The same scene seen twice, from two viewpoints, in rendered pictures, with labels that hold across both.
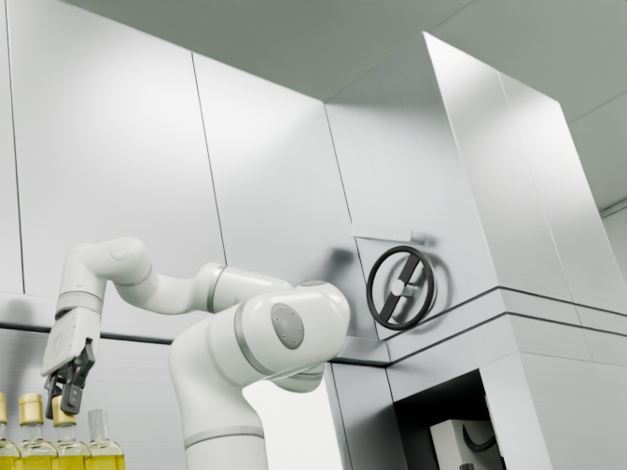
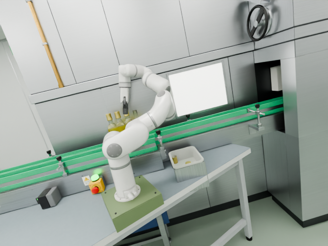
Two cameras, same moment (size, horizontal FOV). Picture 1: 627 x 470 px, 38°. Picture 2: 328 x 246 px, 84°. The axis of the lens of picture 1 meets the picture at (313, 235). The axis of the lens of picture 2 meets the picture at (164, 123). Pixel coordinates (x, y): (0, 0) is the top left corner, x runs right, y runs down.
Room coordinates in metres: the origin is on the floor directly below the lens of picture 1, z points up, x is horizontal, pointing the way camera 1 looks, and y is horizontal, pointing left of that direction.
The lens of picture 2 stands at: (0.69, -0.57, 1.32)
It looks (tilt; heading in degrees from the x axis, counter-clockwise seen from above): 15 degrees down; 46
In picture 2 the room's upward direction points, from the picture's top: 14 degrees counter-clockwise
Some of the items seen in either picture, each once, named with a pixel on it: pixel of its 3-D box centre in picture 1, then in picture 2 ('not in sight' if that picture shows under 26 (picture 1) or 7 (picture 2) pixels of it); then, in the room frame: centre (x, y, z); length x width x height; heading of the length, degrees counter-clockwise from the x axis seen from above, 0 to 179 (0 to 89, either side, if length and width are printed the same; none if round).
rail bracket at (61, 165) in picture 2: not in sight; (60, 168); (0.91, 0.58, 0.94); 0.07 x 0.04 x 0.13; 49
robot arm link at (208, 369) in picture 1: (223, 380); (115, 149); (1.06, 0.14, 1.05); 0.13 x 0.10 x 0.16; 58
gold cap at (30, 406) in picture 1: (31, 410); (117, 114); (1.31, 0.47, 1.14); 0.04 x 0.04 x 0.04
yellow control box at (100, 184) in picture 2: not in sight; (97, 185); (1.03, 0.46, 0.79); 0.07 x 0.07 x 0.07; 49
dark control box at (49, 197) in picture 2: not in sight; (50, 197); (0.82, 0.64, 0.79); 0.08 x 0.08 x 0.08; 49
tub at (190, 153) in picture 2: not in sight; (186, 161); (1.42, 0.08, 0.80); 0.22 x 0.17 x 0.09; 49
